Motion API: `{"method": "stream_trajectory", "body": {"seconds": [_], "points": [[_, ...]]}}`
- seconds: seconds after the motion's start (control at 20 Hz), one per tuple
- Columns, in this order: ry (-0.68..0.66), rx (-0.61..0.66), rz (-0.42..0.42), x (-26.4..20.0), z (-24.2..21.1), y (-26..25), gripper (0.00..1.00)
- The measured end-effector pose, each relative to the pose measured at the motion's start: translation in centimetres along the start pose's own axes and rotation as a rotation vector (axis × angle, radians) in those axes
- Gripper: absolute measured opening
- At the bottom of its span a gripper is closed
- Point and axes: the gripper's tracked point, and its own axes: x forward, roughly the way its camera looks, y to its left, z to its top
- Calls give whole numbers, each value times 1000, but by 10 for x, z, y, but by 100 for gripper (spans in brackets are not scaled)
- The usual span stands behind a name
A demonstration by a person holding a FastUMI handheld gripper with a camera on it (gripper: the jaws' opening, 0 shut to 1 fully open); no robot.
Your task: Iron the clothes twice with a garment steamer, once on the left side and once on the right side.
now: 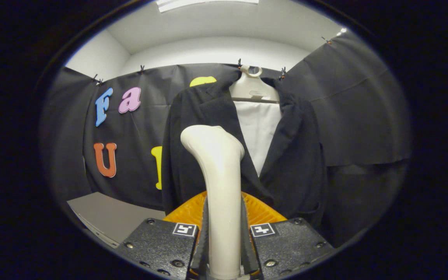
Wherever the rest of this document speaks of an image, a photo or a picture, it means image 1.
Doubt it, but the white garment steamer head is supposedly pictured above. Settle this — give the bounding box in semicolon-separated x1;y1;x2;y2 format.
180;124;245;280

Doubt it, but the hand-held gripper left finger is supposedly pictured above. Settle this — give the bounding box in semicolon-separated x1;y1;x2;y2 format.
116;191;210;280

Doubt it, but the white plastic hanger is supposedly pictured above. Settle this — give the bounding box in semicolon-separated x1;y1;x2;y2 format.
229;65;280;104

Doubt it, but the black backdrop cloth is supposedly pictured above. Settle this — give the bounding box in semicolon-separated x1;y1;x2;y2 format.
39;31;411;247

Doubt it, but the ceiling light panel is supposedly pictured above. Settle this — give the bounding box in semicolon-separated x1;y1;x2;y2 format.
156;0;259;13

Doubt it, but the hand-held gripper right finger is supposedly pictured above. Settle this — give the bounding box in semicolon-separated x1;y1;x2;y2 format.
241;191;335;277

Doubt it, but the black blazer jacket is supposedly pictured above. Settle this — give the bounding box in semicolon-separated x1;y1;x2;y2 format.
161;76;329;230

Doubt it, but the white fabric ironing panel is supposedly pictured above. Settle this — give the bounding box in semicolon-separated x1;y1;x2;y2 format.
234;100;283;177

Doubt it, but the grey cabinet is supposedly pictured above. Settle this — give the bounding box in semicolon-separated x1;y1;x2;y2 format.
66;191;166;249

